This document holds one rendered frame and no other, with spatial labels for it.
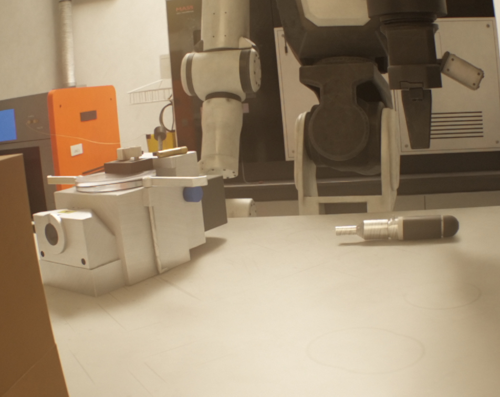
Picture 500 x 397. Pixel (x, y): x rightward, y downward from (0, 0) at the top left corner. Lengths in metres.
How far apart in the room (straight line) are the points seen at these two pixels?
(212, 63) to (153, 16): 2.49
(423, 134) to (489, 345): 0.28
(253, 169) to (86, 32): 1.84
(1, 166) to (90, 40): 3.48
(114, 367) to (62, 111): 1.46
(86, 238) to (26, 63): 3.45
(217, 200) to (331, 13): 0.43
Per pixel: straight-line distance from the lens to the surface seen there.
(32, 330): 0.27
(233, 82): 1.06
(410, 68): 0.60
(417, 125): 0.62
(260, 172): 2.22
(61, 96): 1.84
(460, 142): 2.12
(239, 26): 1.12
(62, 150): 1.82
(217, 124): 1.06
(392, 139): 1.02
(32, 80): 3.96
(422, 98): 0.61
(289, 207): 2.12
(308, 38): 1.04
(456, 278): 0.55
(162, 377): 0.40
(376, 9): 0.63
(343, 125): 1.01
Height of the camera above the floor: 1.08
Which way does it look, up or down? 9 degrees down
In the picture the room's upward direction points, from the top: 5 degrees counter-clockwise
